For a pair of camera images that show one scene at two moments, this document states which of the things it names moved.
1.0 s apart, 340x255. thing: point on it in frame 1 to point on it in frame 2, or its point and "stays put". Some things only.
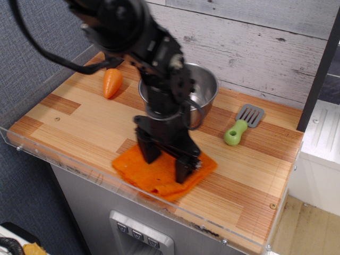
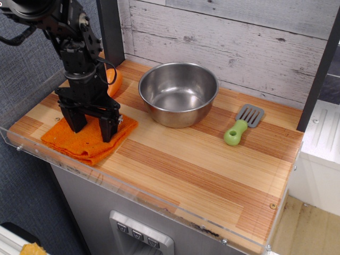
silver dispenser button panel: [133, 237] stays put
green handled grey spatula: [249, 116] stays put
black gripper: [167, 130] to [88, 91]
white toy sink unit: [315, 180] stays put
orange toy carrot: [112, 79] stays put
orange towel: [159, 177] to [86, 146]
